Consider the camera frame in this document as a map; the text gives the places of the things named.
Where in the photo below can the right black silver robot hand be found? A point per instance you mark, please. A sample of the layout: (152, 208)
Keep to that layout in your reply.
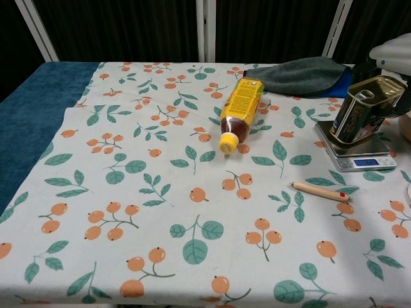
(395, 51)

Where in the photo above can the rectangular olive metal can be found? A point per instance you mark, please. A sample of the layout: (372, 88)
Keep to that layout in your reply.
(359, 115)

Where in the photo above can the small digital scale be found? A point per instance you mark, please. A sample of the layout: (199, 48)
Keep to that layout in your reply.
(350, 154)

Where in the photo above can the blue cloth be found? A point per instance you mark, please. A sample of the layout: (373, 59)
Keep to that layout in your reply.
(340, 88)

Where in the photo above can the beige bowl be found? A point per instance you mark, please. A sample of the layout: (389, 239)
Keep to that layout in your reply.
(406, 126)

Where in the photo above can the grey microfibre cloth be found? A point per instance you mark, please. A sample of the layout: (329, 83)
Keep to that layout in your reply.
(298, 77)

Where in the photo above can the masking tape roll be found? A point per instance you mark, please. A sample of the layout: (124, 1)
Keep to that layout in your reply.
(409, 194)

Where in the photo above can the yellow label tea bottle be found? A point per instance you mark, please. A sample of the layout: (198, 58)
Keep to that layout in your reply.
(242, 102)

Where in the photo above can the black pleated curtain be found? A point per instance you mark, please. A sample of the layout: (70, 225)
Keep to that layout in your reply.
(128, 29)

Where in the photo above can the floral fruit pattern tablecloth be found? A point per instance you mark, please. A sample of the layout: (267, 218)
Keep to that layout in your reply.
(160, 208)

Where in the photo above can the blue table cover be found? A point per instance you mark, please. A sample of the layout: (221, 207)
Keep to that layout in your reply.
(35, 106)

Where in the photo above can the white frame post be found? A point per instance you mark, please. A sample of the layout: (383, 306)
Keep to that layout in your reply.
(337, 32)
(38, 30)
(206, 30)

